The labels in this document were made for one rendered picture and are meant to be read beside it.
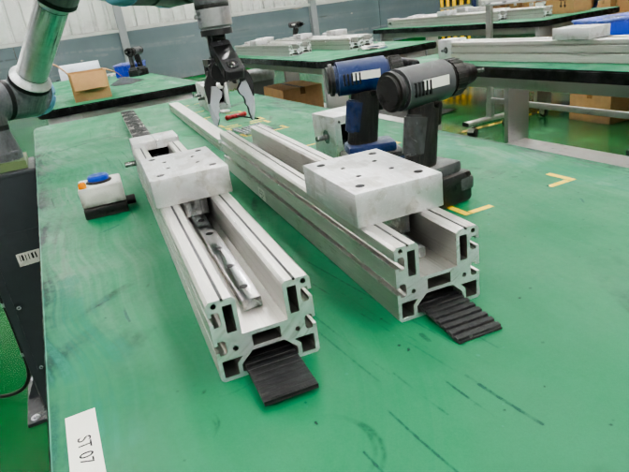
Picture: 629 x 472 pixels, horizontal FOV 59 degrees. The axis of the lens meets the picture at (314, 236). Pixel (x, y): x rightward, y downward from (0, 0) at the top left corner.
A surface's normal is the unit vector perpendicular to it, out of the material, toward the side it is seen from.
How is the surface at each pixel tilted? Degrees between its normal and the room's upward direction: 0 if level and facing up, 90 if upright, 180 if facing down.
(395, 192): 90
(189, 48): 90
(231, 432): 0
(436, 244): 90
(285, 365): 0
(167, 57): 90
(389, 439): 0
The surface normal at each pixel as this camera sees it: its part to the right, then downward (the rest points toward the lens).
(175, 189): 0.36, 0.31
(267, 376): -0.13, -0.92
